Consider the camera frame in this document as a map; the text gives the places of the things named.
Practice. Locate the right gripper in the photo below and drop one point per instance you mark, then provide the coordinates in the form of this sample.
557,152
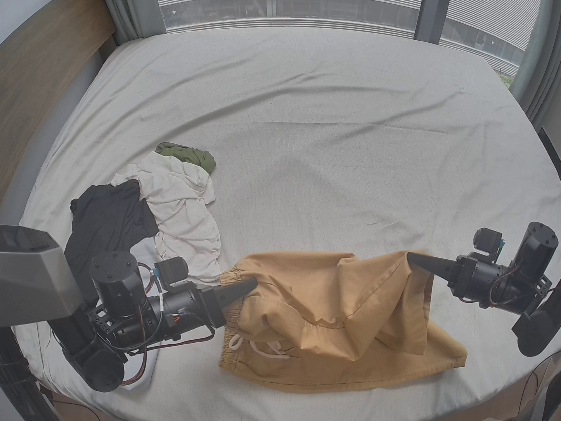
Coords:
475,281

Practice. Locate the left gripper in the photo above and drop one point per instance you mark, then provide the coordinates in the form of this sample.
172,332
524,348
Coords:
188,309

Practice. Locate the tan shorts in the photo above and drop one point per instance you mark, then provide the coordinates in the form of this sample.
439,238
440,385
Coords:
350,322

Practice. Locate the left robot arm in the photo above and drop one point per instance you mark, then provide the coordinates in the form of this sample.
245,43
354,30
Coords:
35,270

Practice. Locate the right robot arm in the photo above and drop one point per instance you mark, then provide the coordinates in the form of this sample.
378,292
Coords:
537,252

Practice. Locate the pale blue garment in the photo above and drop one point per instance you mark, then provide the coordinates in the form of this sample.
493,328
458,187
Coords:
144,366

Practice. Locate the white garment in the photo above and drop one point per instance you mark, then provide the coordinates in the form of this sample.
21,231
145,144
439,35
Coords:
184,217

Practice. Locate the black garment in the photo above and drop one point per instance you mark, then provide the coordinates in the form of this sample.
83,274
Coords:
109,222

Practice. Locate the green garment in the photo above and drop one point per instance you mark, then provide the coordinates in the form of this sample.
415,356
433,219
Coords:
188,154

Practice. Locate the bed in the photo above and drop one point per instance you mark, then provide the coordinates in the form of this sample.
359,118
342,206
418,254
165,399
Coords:
328,147

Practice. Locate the grey-green curtain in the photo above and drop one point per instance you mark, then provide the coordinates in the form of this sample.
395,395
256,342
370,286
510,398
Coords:
541,59
127,2

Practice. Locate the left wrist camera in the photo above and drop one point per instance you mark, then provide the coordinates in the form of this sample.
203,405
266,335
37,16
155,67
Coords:
172,272

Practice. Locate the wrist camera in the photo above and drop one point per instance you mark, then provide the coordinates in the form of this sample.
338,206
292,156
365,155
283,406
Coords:
172,272
487,241

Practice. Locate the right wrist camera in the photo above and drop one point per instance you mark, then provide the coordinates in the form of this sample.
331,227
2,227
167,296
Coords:
487,241

